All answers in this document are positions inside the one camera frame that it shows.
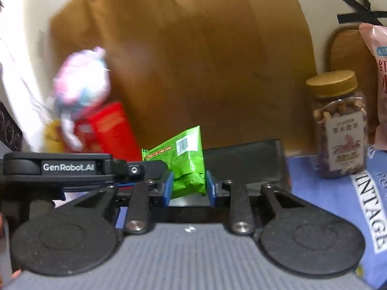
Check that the red gift box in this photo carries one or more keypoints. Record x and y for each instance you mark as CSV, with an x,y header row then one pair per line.
x,y
112,130

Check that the nut jar with gold lid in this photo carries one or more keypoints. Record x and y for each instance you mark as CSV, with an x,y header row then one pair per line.
x,y
340,127

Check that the blue printed cloth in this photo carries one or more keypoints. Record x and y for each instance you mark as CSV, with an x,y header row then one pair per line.
x,y
320,196

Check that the black patterned panel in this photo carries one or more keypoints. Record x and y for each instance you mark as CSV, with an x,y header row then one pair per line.
x,y
9,130

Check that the pink snack bag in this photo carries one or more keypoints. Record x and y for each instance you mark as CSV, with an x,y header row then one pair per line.
x,y
379,75

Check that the wooden cutting board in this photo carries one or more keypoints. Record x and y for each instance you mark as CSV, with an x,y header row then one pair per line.
x,y
344,54

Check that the black tape cross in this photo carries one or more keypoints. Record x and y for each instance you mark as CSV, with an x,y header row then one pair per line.
x,y
359,13

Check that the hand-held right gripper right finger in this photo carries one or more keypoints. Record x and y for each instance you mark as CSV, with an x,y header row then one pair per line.
x,y
211,188

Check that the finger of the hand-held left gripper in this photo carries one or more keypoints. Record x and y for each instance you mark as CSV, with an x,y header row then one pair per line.
x,y
151,169

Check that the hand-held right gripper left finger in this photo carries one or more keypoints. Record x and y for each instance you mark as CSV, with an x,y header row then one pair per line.
x,y
168,187

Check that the green snack packet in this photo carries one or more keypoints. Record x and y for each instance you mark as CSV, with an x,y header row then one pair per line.
x,y
187,163

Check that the white curtain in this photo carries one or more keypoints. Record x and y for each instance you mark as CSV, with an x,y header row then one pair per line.
x,y
21,51

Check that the pink and blue plush toy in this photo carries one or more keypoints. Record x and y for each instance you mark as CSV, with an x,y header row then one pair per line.
x,y
81,78

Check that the yellow packet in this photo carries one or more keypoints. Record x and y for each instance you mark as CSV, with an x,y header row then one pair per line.
x,y
53,136

